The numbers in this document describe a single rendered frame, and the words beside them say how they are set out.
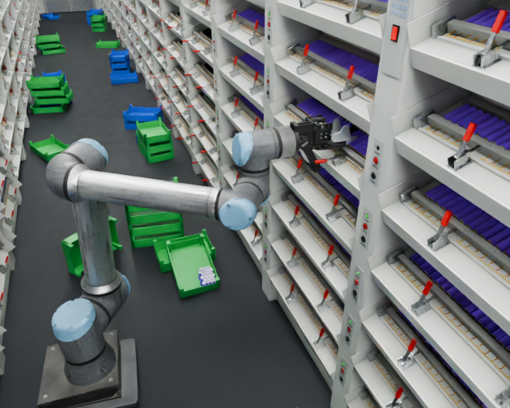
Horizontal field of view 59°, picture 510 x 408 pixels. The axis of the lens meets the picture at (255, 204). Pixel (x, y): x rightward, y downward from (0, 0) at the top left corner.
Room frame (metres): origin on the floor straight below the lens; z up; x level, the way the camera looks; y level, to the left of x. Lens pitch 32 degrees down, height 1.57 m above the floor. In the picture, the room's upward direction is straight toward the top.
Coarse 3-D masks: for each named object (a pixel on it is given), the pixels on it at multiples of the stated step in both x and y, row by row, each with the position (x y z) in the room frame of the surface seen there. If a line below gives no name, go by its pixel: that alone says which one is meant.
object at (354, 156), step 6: (288, 108) 1.61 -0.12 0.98; (294, 108) 1.57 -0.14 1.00; (294, 114) 1.57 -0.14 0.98; (300, 114) 1.52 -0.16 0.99; (342, 150) 1.24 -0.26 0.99; (348, 150) 1.22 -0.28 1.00; (348, 156) 1.21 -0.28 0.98; (354, 156) 1.18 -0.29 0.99; (360, 156) 1.17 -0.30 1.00; (360, 162) 1.15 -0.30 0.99
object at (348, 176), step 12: (288, 96) 1.64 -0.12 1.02; (300, 96) 1.66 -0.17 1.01; (312, 96) 1.67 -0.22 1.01; (276, 108) 1.62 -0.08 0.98; (276, 120) 1.60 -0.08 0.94; (288, 120) 1.55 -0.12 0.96; (324, 156) 1.27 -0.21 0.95; (336, 168) 1.19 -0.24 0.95; (348, 168) 1.17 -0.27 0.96; (348, 180) 1.12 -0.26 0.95; (360, 180) 1.05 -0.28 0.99; (360, 192) 1.06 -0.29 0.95
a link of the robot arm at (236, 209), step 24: (48, 168) 1.18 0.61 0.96; (72, 168) 1.15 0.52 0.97; (72, 192) 1.11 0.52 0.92; (96, 192) 1.10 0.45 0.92; (120, 192) 1.08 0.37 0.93; (144, 192) 1.07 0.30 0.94; (168, 192) 1.06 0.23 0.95; (192, 192) 1.05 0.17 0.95; (216, 192) 1.04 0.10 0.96; (240, 192) 1.04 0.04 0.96; (216, 216) 1.01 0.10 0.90; (240, 216) 0.98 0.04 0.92
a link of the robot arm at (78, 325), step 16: (64, 304) 1.20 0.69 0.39; (80, 304) 1.19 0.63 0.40; (96, 304) 1.22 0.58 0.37; (64, 320) 1.12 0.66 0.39; (80, 320) 1.12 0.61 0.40; (96, 320) 1.16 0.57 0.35; (64, 336) 1.08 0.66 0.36; (80, 336) 1.09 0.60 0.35; (96, 336) 1.13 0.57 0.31; (64, 352) 1.09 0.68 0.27; (80, 352) 1.08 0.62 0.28; (96, 352) 1.11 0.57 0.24
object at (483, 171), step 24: (432, 96) 1.00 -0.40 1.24; (456, 96) 1.02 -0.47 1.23; (480, 96) 0.97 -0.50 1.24; (408, 120) 0.98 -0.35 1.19; (432, 120) 0.95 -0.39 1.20; (456, 120) 0.93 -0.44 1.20; (480, 120) 0.90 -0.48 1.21; (504, 120) 0.88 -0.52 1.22; (408, 144) 0.92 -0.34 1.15; (432, 144) 0.90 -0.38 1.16; (456, 144) 0.86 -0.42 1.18; (480, 144) 0.82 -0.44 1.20; (504, 144) 0.80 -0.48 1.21; (432, 168) 0.85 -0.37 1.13; (456, 168) 0.79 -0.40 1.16; (480, 168) 0.78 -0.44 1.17; (504, 168) 0.76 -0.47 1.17; (480, 192) 0.72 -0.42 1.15; (504, 192) 0.70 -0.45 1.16; (504, 216) 0.67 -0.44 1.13
